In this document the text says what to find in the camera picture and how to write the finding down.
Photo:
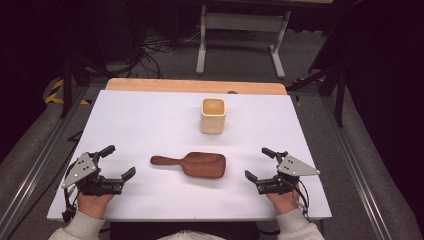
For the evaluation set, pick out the person's right hand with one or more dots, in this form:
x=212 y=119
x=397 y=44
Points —
x=283 y=202

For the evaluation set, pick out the black tripod stand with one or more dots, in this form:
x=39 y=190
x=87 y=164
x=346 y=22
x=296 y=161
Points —
x=68 y=83
x=333 y=83

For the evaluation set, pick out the aluminium floor rail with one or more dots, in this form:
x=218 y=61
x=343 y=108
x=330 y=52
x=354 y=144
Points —
x=358 y=173
x=36 y=163

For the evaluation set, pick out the white table board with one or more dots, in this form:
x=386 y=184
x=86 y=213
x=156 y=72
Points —
x=160 y=126

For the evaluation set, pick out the yellow black floor tape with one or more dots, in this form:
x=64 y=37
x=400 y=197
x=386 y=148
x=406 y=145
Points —
x=55 y=93

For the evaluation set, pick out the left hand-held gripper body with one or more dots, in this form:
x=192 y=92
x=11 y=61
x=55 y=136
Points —
x=100 y=186

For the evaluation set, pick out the cream square cup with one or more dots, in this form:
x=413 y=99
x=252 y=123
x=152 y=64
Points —
x=213 y=118

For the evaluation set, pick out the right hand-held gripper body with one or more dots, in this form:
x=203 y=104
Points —
x=295 y=167

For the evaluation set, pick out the white metal stand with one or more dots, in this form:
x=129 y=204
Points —
x=240 y=23

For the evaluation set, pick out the brown wooden hairbrush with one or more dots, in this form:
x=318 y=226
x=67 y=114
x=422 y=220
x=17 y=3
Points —
x=200 y=165

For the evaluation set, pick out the person's left hand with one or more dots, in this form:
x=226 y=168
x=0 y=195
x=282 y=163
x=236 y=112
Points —
x=93 y=205

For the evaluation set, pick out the person's torso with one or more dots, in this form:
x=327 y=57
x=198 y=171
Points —
x=186 y=236

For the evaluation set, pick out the wooden table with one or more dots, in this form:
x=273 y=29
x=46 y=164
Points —
x=186 y=86

